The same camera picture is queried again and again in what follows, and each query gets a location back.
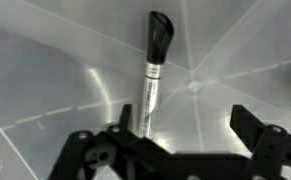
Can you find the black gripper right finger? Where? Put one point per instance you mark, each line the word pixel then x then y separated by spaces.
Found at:
pixel 275 150

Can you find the black whiteboard marker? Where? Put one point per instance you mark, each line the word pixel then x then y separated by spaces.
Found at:
pixel 158 36

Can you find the clear plastic bin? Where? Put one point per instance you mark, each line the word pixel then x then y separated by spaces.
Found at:
pixel 51 66

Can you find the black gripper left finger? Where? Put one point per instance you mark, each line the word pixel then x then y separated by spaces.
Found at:
pixel 118 156

